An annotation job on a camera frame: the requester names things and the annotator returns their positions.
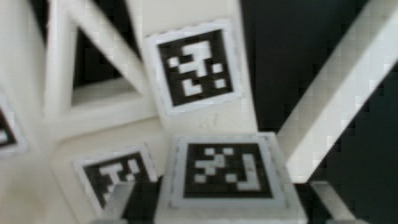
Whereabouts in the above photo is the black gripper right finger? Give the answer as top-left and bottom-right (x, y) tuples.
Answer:
(311, 181), (363, 224)

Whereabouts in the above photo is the white chair leg peg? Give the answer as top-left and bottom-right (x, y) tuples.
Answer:
(155, 132), (307, 224)

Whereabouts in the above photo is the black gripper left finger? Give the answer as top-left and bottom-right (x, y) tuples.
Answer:
(89, 182), (135, 224)

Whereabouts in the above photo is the white chair backrest frame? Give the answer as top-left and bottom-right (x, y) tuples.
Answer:
(0, 0), (256, 224)

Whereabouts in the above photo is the white U-shaped obstacle fence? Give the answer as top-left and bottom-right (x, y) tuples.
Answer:
(277, 0), (398, 183)

